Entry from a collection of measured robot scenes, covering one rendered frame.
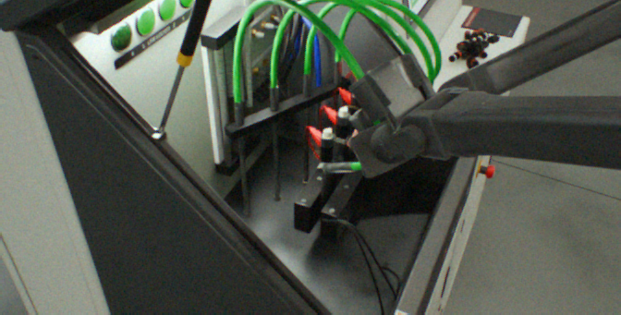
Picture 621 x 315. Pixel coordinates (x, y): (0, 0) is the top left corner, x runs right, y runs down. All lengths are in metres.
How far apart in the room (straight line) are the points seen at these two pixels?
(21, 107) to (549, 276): 2.05
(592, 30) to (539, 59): 0.08
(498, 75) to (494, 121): 0.35
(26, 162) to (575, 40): 0.89
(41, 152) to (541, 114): 0.76
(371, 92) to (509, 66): 0.28
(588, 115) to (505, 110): 0.09
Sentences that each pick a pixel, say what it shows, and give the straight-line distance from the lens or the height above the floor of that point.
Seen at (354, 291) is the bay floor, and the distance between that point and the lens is 1.26.
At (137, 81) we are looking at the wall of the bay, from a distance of 1.04.
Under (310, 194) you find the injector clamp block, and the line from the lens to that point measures 1.23.
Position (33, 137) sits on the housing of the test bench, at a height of 1.25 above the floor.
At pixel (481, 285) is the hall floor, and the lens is 2.41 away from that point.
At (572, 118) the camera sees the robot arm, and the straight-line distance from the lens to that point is 0.55.
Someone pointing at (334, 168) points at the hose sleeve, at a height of 1.17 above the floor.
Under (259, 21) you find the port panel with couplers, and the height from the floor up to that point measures 1.21.
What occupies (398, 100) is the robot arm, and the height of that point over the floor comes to 1.42.
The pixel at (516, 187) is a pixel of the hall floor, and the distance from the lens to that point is 2.87.
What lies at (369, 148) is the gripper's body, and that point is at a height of 1.30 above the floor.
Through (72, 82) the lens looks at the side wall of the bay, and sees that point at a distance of 0.87.
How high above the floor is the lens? 1.83
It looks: 39 degrees down
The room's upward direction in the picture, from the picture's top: 1 degrees clockwise
